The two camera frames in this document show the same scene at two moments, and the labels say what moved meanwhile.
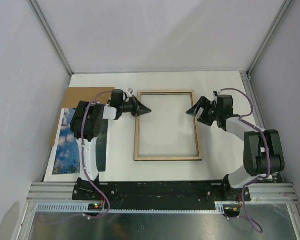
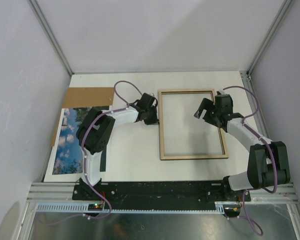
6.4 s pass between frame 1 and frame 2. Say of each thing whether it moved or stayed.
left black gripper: moved
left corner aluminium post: stayed
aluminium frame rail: stayed
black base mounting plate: stayed
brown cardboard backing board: stayed
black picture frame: moved
